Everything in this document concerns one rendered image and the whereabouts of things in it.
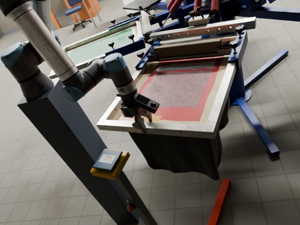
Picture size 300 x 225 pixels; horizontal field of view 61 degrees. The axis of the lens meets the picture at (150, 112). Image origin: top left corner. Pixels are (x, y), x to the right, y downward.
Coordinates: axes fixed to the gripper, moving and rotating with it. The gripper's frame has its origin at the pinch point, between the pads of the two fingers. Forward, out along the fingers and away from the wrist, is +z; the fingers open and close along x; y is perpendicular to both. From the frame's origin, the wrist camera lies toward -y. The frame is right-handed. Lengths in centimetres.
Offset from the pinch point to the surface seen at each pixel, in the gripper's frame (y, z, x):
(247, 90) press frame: -11, 97, -149
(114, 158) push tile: 8.8, 1.0, 18.5
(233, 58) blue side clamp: -28, -2, -48
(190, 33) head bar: 4, -4, -80
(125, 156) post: 5.7, 2.9, 15.4
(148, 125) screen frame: -0.1, -0.9, 0.2
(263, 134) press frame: -32, 93, -86
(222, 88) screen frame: -27.3, -0.9, -24.9
